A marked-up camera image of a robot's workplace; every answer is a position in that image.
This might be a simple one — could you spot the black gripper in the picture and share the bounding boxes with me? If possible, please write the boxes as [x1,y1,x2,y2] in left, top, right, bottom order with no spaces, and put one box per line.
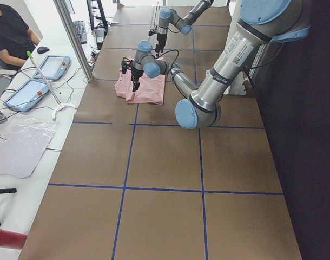
[131,67,142,92]
[155,33,167,56]

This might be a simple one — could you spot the pink Snoopy t-shirt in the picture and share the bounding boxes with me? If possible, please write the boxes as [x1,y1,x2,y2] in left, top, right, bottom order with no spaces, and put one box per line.
[114,68,166,105]

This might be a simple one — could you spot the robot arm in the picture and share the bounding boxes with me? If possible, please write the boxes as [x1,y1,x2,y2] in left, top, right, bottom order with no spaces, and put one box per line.
[148,0,214,56]
[121,1,312,129]

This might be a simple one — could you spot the black keyboard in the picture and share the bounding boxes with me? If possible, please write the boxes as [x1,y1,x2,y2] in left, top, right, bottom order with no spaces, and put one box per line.
[72,20,88,44]

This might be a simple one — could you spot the upper teach pendant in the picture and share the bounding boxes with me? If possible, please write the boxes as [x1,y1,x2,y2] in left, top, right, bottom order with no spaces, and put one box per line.
[39,55,71,81]

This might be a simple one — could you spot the teach pendant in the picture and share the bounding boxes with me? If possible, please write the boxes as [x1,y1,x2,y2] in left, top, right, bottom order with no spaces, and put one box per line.
[39,55,71,81]
[3,79,49,112]

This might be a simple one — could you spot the black computer mouse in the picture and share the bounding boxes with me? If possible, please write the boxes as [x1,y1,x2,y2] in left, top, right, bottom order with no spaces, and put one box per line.
[37,47,50,54]

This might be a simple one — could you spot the lower teach pendant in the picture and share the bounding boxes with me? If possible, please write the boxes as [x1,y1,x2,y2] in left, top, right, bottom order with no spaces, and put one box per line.
[3,79,49,112]

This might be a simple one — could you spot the stick with green tip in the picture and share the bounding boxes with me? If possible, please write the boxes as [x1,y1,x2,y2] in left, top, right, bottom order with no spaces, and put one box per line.
[26,51,77,121]

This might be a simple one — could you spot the person in black shirt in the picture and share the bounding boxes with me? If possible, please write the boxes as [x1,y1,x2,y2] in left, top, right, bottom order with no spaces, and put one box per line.
[0,4,41,70]

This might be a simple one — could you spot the clear plastic bag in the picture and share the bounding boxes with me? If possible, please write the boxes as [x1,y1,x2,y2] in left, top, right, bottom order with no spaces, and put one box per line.
[0,118,58,179]

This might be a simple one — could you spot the red fire extinguisher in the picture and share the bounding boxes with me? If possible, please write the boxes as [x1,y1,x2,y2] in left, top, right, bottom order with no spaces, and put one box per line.
[0,229,28,250]

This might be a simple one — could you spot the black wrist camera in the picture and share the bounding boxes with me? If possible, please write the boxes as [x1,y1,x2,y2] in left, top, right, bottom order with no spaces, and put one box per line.
[121,57,133,75]

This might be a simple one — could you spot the aluminium frame post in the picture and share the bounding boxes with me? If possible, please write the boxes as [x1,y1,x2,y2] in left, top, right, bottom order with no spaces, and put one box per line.
[53,0,94,82]

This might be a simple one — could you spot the black camera tripod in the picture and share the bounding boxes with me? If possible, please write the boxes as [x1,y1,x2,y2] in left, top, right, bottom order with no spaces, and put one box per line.
[0,187,17,229]

